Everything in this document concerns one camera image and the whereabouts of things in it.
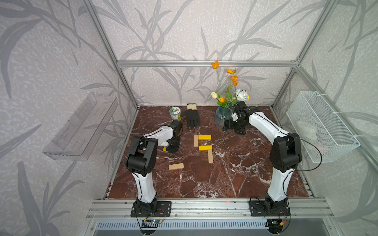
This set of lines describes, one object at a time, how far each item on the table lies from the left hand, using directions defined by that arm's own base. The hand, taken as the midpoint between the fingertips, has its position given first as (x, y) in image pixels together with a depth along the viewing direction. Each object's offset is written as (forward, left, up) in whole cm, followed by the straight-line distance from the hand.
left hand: (178, 146), depth 96 cm
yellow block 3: (-1, -18, 0) cm, 18 cm away
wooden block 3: (-7, -21, +1) cm, 22 cm away
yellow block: (-3, +8, +3) cm, 9 cm away
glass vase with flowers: (+16, -30, +29) cm, 45 cm away
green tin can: (+23, +4, +8) cm, 25 cm away
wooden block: (-13, 0, -1) cm, 13 cm away
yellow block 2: (+8, -18, -1) cm, 20 cm away
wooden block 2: (+4, -12, +1) cm, 12 cm away
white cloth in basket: (-3, -70, +24) cm, 74 cm away
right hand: (+7, -32, +11) cm, 35 cm away
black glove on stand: (+28, -9, 0) cm, 29 cm away
